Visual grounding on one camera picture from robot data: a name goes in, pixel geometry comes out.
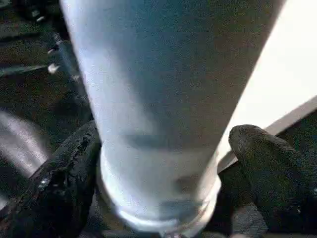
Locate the black plastic mat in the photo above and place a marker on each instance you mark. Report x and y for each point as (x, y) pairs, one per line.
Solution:
(24, 94)

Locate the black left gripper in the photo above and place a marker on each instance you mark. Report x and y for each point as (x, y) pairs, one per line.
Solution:
(69, 72)

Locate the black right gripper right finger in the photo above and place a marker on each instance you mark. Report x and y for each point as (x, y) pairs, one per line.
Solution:
(277, 178)

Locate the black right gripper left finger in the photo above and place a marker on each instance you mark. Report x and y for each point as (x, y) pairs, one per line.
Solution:
(57, 188)

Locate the white plastic table leg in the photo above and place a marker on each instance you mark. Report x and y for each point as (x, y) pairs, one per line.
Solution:
(161, 99)

